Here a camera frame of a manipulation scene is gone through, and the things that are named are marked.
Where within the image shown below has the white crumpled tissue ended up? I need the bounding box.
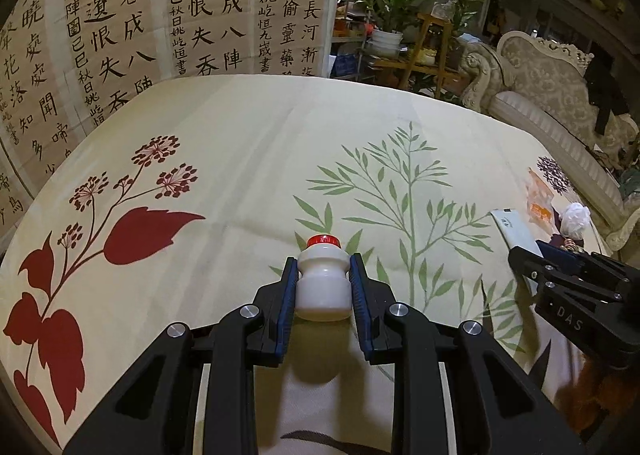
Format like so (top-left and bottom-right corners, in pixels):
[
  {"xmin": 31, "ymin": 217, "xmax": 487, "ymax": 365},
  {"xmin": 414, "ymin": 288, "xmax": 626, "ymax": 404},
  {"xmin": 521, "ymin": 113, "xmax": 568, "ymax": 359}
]
[{"xmin": 560, "ymin": 203, "xmax": 591, "ymax": 241}]

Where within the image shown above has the metal storage shelf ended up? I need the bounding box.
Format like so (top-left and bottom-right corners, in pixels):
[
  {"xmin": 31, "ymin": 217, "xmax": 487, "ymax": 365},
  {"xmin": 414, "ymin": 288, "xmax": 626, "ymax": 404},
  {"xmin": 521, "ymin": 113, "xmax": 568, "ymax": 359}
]
[{"xmin": 330, "ymin": 0, "xmax": 370, "ymax": 80}]

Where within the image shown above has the calligraphy folding screen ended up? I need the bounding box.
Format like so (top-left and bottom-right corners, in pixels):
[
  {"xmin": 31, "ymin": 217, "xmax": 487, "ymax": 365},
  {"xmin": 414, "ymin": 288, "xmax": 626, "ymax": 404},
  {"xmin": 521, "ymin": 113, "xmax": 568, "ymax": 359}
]
[{"xmin": 1, "ymin": 0, "xmax": 334, "ymax": 239}]

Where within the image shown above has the ornate white sofa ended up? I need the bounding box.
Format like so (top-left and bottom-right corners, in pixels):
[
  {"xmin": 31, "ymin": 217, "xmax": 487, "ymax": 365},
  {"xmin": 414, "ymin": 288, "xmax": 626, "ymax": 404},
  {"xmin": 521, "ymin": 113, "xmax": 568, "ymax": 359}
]
[{"xmin": 459, "ymin": 30, "xmax": 639, "ymax": 250}]

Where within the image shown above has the wooden plant stand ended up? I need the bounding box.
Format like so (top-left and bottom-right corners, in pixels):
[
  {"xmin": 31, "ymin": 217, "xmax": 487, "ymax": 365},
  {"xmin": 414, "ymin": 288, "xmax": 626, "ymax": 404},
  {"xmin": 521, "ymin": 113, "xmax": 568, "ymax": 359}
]
[{"xmin": 370, "ymin": 13, "xmax": 469, "ymax": 99}]

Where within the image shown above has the floral cream tablecloth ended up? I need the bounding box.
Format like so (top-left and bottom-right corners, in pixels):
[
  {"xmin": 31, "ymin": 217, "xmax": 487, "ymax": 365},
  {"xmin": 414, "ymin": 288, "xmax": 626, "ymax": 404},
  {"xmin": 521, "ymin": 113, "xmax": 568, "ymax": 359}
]
[{"xmin": 1, "ymin": 76, "xmax": 584, "ymax": 454}]

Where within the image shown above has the small white yogurt bottle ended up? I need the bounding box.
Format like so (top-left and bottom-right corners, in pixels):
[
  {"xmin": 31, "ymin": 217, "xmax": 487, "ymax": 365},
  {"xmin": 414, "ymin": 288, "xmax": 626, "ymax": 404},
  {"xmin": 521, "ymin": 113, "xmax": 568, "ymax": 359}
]
[{"xmin": 295, "ymin": 234, "xmax": 352, "ymax": 322}]

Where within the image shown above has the orange transparent snack wrapper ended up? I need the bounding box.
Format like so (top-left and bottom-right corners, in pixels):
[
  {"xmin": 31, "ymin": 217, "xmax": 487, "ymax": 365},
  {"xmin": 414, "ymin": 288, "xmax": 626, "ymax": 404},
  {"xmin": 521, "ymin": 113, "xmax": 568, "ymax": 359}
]
[{"xmin": 526, "ymin": 169, "xmax": 556, "ymax": 234}]

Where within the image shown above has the white flat sachet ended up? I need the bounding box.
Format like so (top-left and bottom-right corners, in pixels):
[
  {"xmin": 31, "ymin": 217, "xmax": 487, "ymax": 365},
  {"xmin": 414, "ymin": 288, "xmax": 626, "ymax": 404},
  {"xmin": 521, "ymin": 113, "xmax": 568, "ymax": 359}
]
[{"xmin": 490, "ymin": 209, "xmax": 542, "ymax": 257}]

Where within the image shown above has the black garment on sofa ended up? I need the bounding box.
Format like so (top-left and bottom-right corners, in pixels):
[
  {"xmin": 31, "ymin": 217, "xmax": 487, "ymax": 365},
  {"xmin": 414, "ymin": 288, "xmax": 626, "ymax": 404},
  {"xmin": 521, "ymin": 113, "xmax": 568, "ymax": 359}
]
[{"xmin": 584, "ymin": 54, "xmax": 629, "ymax": 136}]

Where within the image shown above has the tall green plant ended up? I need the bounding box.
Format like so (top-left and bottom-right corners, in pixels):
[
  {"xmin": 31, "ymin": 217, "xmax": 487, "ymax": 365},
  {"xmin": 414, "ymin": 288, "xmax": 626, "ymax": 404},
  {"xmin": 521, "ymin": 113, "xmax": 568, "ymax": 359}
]
[{"xmin": 447, "ymin": 0, "xmax": 484, "ymax": 69}]

